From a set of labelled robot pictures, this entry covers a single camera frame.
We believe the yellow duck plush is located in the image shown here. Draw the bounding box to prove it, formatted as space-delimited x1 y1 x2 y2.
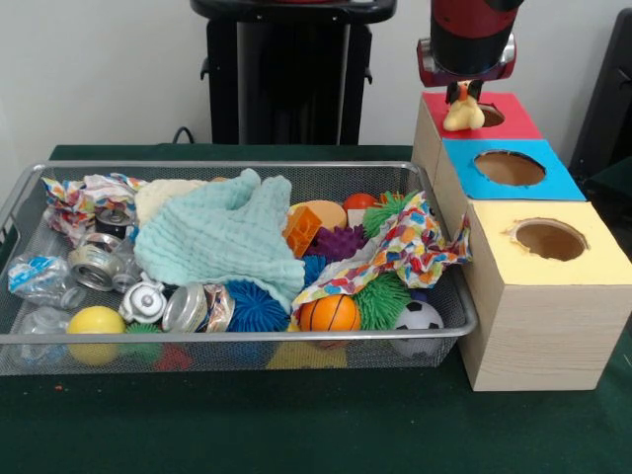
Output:
442 82 488 132

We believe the toy soccer ball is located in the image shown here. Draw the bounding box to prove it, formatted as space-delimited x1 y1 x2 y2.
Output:
392 299 445 359

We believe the green koosh ball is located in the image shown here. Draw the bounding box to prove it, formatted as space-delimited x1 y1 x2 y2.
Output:
353 273 414 331

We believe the clear mesh bin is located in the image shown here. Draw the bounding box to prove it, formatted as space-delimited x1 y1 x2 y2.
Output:
0 160 479 376

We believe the wooden three-hole box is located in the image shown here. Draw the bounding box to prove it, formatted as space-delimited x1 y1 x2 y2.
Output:
412 91 619 392

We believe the orange toy basketball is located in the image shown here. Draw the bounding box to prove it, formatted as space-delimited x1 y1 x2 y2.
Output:
298 294 363 333

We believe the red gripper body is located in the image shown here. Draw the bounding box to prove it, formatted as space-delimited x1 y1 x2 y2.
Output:
417 32 518 89

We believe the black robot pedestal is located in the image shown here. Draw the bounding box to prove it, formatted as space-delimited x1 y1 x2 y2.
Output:
190 0 399 146

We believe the blue spiky ball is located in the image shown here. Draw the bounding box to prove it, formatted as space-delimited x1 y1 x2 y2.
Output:
224 279 292 333

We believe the mint green waffle cloth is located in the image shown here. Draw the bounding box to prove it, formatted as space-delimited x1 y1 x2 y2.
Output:
132 167 307 313

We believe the black stand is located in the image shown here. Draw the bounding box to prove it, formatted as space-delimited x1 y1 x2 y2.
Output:
567 7 632 172

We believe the colourful patterned cloth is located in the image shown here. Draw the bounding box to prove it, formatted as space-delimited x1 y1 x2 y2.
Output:
293 190 474 315
41 172 148 234

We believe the dark green tablecloth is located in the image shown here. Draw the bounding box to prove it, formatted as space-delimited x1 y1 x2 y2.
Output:
0 143 632 474
582 157 632 238

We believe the purple spiky ball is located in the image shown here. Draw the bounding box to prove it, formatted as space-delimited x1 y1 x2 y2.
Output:
305 224 369 261

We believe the yellow ball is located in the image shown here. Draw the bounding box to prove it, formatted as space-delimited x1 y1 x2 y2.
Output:
66 305 128 366

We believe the cream waffle cloth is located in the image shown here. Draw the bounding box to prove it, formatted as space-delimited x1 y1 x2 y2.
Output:
133 178 211 228

